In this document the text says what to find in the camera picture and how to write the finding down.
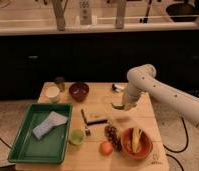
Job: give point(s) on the black handled knife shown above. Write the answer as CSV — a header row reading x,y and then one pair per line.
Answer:
x,y
96,119

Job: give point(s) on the green plastic tray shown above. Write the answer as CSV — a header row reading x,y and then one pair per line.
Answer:
x,y
51,147

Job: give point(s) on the small brush tool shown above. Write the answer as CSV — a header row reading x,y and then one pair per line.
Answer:
x,y
87,130

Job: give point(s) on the black white small object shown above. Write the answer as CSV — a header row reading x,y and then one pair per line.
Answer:
x,y
117,88

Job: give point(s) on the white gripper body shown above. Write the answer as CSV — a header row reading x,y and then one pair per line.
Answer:
x,y
130,99

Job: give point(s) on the orange bowl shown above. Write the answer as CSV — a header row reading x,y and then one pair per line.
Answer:
x,y
145,145

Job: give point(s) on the dark red bowl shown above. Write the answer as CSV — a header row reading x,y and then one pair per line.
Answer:
x,y
79,91

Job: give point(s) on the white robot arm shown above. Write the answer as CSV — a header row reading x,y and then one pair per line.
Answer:
x,y
142,79

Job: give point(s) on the white small cup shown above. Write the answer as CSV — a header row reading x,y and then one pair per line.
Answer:
x,y
53,94

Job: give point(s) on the purple grape bunch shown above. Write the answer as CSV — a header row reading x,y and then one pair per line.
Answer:
x,y
112,136

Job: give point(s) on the orange fruit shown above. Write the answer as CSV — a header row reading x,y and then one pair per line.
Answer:
x,y
106,148

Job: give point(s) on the blue grey sponge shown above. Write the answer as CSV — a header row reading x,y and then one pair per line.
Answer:
x,y
54,119

